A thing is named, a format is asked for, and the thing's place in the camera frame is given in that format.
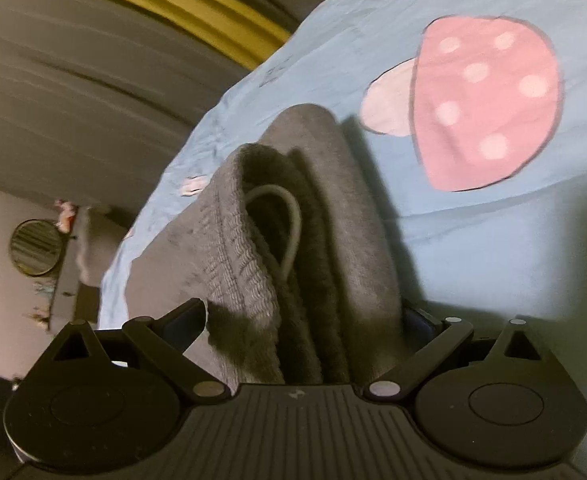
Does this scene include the light blue printed bed sheet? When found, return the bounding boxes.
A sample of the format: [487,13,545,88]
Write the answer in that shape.
[96,0,587,333]

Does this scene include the round wall mirror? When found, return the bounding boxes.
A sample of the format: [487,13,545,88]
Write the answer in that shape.
[8,218,65,277]

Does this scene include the small pink figure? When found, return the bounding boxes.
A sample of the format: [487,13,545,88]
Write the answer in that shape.
[54,199,78,235]

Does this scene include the grey pants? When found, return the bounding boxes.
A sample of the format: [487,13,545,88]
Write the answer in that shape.
[138,103,410,387]

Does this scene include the yellow curtain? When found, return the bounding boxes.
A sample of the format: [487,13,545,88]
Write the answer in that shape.
[0,0,297,72]

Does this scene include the grey cushion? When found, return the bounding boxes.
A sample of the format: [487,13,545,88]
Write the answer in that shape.
[76,204,133,287]

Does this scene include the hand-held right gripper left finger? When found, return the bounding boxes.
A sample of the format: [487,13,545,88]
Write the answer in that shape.
[48,298,232,405]

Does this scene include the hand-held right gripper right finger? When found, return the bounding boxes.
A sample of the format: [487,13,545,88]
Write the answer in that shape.
[363,301,545,404]

